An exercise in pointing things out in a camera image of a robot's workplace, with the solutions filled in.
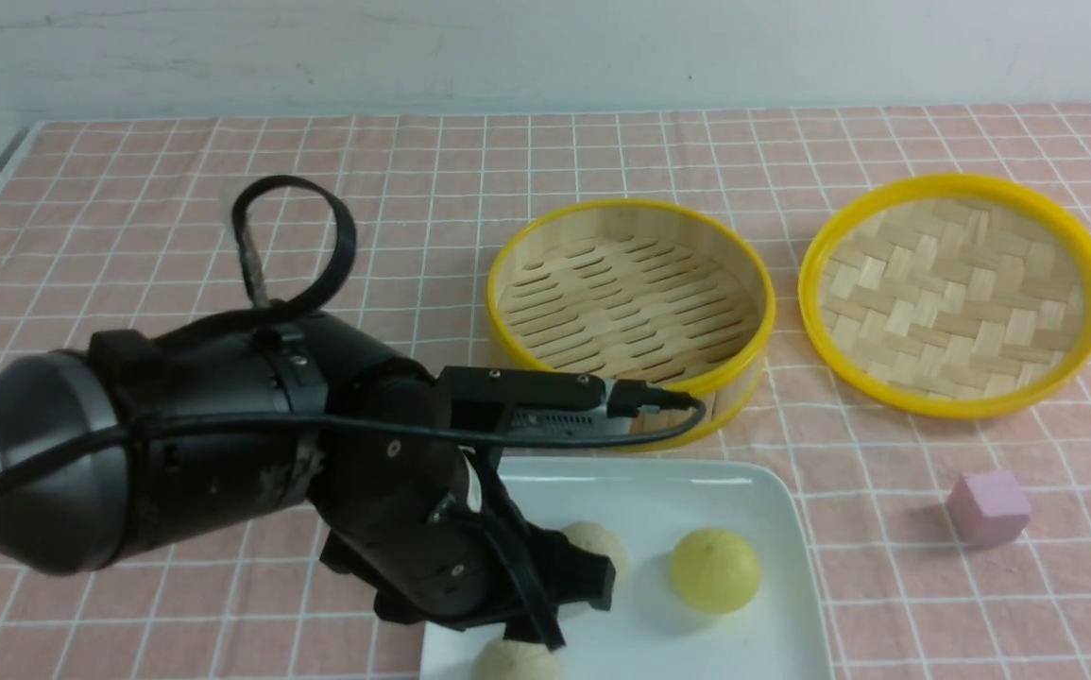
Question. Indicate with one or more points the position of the white square plate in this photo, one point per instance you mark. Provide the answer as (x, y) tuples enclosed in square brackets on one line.
[(649, 504)]

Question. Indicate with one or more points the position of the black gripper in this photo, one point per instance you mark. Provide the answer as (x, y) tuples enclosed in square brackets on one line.
[(428, 525)]

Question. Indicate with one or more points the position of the yellow steamed bun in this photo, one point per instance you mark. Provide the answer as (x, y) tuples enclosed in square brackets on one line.
[(714, 571)]

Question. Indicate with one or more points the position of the pink cube block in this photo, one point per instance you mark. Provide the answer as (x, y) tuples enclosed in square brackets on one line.
[(989, 508)]

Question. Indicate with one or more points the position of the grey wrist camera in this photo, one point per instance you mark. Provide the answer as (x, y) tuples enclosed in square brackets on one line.
[(519, 408)]

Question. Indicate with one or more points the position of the white steamed bun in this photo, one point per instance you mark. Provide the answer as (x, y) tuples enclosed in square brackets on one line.
[(502, 658), (595, 538)]

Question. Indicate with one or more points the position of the yellow-rimmed woven steamer lid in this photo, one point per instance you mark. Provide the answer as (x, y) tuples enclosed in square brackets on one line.
[(953, 296)]

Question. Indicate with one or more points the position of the yellow-rimmed bamboo steamer basket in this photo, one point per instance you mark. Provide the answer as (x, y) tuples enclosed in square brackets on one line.
[(641, 290)]

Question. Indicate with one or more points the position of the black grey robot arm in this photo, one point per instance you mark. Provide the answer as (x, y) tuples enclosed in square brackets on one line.
[(131, 446)]

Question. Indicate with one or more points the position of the white steamed bun front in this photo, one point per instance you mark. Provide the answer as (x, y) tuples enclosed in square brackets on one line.
[(502, 658)]

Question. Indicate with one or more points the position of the pink checkered tablecloth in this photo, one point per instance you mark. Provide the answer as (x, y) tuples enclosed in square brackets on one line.
[(111, 224)]

